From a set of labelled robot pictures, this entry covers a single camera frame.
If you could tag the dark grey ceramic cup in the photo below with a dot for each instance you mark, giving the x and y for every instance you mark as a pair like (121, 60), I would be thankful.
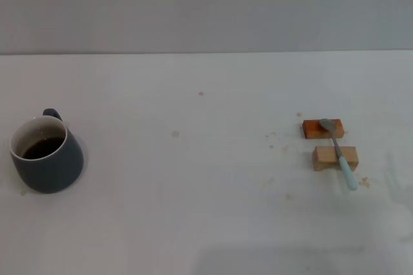
(51, 171)

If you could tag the dark orange wooden block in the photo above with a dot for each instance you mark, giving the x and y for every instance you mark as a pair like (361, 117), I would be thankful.
(311, 129)

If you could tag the light wooden block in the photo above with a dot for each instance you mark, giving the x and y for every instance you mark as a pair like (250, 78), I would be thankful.
(324, 156)

